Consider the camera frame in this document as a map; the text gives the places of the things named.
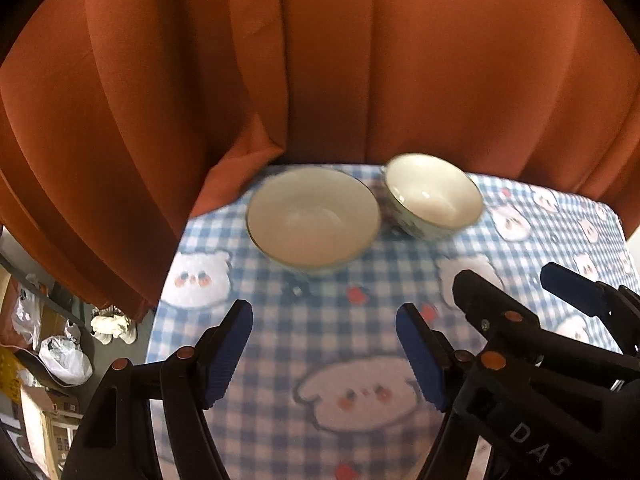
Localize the blue checked bear tablecloth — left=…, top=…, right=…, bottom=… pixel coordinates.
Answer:
left=145, top=162, right=628, bottom=480

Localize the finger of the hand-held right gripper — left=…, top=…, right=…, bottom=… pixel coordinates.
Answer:
left=452, top=269, right=640, bottom=396
left=540, top=261, right=640, bottom=356

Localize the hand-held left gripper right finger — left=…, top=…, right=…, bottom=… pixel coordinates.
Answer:
left=395, top=303, right=483, bottom=480

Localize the orange curtain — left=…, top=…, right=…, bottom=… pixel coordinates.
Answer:
left=0, top=0, right=640, bottom=318

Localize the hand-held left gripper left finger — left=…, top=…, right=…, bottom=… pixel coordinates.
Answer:
left=60, top=299, right=254, bottom=480

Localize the cardboard box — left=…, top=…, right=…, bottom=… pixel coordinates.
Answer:
left=20, top=385, right=83, bottom=476

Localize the white plastic bag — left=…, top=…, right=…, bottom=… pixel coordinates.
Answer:
left=39, top=335, right=94, bottom=387
left=11, top=287, right=42, bottom=351

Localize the floral ceramic bowl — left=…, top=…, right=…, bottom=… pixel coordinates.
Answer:
left=246, top=166, right=382, bottom=275
left=382, top=153, right=485, bottom=241

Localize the yellow bag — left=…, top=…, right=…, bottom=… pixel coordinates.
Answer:
left=0, top=347, right=23, bottom=403

